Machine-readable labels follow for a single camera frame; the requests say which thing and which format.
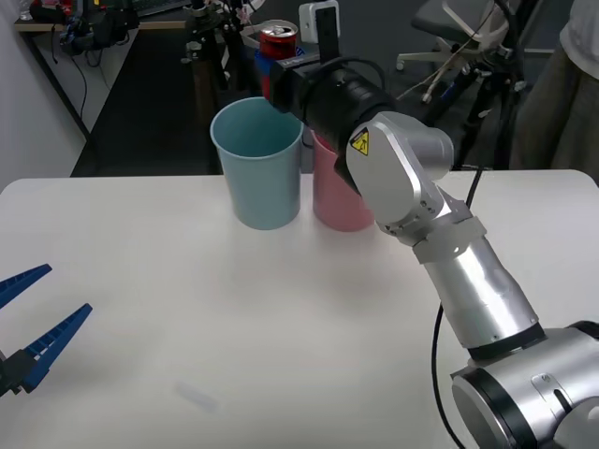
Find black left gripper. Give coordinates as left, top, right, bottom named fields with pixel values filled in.
left=0, top=263, right=94, bottom=399

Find pink plastic bin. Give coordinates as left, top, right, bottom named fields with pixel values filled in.
left=310, top=130, right=376, bottom=234

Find wooden desk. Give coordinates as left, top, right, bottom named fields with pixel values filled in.
left=13, top=0, right=142, bottom=138

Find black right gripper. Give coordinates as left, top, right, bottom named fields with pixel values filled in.
left=254, top=44, right=325, bottom=124

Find person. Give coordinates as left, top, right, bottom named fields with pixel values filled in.
left=508, top=0, right=599, bottom=170

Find pale blue plastic bin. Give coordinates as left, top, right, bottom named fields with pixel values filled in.
left=209, top=96, right=305, bottom=232

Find grey office chair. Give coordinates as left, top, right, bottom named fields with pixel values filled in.
left=396, top=0, right=516, bottom=103

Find red drink can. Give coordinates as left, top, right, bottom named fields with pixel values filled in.
left=258, top=20, right=300, bottom=62

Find black camera stand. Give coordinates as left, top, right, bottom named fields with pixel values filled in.
left=423, top=44, right=533, bottom=170

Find black tripod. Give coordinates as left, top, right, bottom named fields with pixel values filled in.
left=183, top=0, right=245, bottom=97

